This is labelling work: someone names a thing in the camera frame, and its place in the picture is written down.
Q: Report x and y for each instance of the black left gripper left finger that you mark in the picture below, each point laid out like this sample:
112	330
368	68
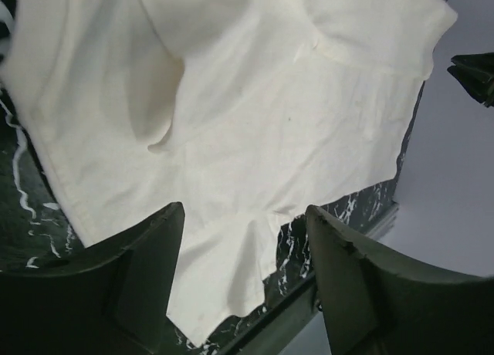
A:
110	298

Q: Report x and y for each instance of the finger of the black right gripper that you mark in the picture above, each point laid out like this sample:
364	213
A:
475	73

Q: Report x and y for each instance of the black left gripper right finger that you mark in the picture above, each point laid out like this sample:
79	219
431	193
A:
376	300

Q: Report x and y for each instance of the cream white t shirt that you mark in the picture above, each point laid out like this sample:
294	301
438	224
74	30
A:
245	111

